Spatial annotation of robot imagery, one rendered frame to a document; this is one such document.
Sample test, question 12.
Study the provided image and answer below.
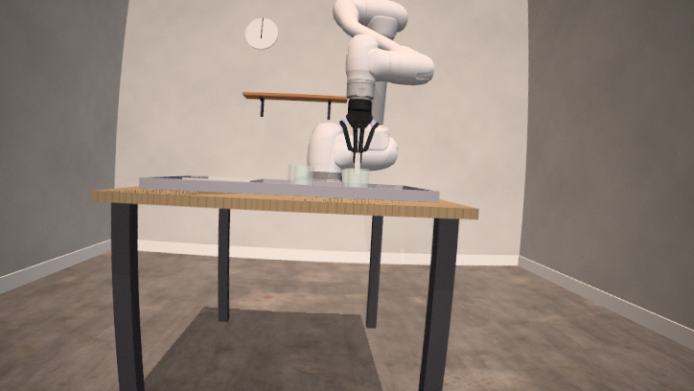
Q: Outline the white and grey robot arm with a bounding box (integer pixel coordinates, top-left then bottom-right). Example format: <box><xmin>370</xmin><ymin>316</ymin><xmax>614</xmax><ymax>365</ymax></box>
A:
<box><xmin>307</xmin><ymin>0</ymin><xmax>434</xmax><ymax>182</ymax></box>

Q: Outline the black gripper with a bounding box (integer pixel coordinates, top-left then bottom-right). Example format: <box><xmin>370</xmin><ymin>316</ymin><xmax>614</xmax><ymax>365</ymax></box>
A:
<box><xmin>339</xmin><ymin>99</ymin><xmax>379</xmax><ymax>169</ymax></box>

